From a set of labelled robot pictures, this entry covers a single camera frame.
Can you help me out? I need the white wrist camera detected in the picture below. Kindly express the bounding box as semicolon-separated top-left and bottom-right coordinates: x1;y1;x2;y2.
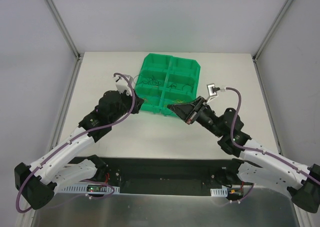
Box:
206;83;221;104
113;73;133;96

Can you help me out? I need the left white cable duct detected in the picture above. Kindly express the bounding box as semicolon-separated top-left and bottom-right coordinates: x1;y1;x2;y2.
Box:
57;183;113;195

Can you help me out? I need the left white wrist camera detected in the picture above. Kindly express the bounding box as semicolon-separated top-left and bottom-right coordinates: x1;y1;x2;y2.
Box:
113;73;133;96

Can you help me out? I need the aluminium frame post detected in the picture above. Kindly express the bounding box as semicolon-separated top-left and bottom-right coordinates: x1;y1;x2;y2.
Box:
44;0;82;60
252;0;295;63

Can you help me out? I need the right white cable duct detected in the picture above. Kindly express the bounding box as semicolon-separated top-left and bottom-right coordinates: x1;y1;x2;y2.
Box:
210;187;228;198

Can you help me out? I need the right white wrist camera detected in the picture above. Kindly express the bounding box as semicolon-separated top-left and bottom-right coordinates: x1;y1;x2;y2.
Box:
206;83;221;104

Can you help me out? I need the left aluminium frame post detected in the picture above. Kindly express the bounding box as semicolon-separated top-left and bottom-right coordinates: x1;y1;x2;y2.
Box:
44;0;82;60

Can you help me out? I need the white cable duct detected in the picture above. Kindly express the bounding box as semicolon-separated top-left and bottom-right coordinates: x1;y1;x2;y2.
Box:
57;183;113;195
210;187;228;198

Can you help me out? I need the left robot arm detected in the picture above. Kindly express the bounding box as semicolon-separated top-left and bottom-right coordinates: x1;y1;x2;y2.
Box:
14;90;144;213

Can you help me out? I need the green six-compartment bin tray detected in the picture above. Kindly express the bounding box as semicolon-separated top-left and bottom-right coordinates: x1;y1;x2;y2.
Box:
133;53;201;117

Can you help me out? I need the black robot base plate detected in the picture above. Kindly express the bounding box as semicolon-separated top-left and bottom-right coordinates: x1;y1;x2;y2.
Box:
82;155;256;195

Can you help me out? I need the yellow cable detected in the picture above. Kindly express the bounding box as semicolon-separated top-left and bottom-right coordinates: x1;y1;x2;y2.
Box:
172;99;191;107

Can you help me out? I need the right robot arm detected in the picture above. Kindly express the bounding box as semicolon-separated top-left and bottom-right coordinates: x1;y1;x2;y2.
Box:
167;96;320;214

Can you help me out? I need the right aluminium frame post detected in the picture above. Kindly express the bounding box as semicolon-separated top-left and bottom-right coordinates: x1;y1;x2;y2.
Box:
252;0;295;63

